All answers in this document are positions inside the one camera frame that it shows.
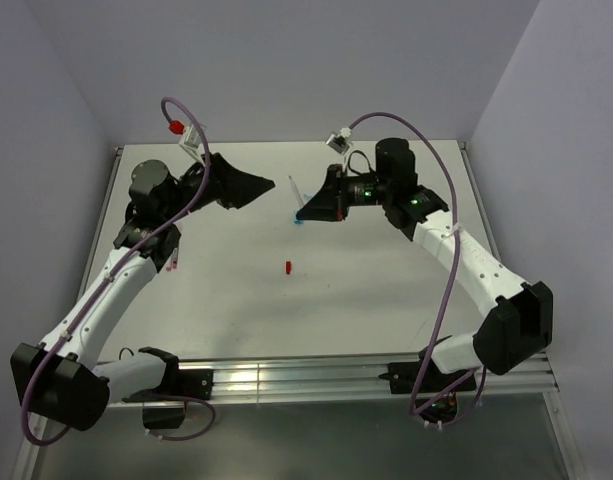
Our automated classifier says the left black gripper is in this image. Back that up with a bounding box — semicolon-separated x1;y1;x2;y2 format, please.
162;152;274;223

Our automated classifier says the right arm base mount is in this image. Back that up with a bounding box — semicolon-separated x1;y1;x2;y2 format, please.
378;361;477;424

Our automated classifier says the white pen red tip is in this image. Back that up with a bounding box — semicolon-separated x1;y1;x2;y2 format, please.
287;175;304;209

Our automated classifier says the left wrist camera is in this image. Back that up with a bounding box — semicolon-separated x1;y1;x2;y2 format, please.
168;120;206;165

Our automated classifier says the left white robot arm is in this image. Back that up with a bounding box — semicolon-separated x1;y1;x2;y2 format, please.
10;153;275;431

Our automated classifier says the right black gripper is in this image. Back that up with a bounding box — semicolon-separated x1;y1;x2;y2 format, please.
297;163;392;221

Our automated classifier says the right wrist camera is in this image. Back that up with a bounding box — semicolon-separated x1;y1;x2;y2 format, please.
325;127;352;155

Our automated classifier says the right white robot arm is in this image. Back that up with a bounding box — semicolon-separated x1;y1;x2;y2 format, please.
296;138;553;390

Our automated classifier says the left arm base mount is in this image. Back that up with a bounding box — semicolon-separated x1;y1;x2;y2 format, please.
121;368;214;431

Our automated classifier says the aluminium frame rail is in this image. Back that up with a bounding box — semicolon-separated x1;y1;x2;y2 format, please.
33;352;560;409

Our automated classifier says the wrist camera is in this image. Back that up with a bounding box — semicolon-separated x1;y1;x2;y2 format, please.
168;120;206;165
325;127;352;155

